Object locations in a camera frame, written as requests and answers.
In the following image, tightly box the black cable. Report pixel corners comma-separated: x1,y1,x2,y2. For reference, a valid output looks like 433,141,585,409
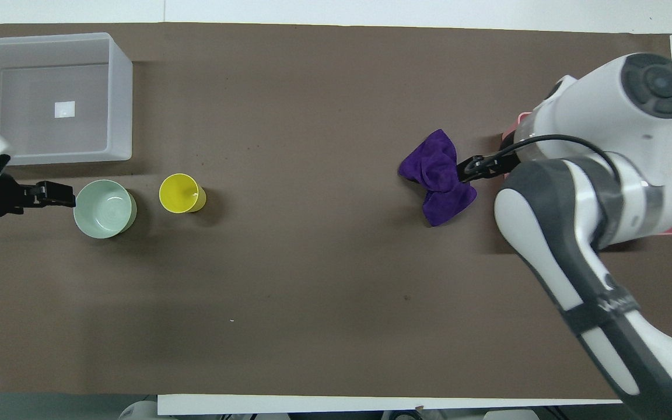
469,134,625,249

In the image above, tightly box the translucent white plastic box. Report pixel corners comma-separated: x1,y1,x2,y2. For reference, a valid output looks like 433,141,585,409
0,32,134,166

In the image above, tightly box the purple cloth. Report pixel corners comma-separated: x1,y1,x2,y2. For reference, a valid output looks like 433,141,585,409
398,129,478,228

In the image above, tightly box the mint green bowl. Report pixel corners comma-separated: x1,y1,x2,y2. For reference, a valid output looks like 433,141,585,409
73,179,138,239

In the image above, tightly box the yellow cup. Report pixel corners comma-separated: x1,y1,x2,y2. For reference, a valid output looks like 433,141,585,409
159,173,207,214

